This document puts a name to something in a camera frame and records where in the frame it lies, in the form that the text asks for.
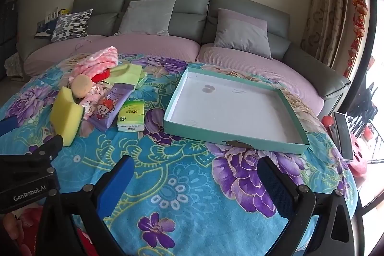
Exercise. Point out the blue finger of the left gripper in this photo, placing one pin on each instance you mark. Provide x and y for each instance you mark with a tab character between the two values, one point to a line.
8	125
50	149

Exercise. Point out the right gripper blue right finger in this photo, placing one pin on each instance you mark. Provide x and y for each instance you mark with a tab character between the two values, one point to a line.
294	202

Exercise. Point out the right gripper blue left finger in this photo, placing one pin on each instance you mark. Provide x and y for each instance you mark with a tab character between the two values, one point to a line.
111	186

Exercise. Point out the yellow sponge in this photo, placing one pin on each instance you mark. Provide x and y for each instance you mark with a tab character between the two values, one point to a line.
66	116

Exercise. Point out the purple baby wipes pack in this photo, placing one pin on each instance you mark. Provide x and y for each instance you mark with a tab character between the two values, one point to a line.
109	105

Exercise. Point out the pink baby garment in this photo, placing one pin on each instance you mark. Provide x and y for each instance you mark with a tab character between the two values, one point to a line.
90	101

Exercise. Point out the green tissue pack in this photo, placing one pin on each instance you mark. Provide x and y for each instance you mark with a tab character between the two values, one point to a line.
131	117

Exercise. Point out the pink white fluffy towel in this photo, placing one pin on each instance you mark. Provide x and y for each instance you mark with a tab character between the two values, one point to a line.
96	63

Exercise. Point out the light green cloth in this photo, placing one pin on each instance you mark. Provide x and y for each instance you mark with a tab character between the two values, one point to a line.
128	74

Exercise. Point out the pink sofa seat cover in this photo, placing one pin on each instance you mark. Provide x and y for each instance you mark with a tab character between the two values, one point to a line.
45	54

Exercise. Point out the pink plastic stool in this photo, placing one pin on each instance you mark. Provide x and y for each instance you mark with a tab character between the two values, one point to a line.
346	143

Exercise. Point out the floral blue blanket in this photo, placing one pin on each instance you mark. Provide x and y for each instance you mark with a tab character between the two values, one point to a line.
187	197

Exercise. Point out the blue book stack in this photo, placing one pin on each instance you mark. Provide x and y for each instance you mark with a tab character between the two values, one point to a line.
46	27

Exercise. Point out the teal shallow box tray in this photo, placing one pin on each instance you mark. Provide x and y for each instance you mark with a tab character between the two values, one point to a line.
218	108

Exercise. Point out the leopard pattern cushion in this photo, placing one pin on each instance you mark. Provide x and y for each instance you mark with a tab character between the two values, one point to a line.
71	26

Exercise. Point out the grey pink cushion right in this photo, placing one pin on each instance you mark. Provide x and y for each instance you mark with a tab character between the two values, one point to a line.
243	33

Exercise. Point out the patterned curtain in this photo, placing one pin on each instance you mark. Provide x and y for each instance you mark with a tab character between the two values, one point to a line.
324	28

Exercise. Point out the grey cushion left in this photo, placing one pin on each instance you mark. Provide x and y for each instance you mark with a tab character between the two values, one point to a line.
150	17

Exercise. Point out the grey sofa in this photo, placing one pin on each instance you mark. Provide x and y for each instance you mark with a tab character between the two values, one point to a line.
196	20

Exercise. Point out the red hanging decoration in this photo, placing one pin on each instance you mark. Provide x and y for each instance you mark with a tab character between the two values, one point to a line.
361	11

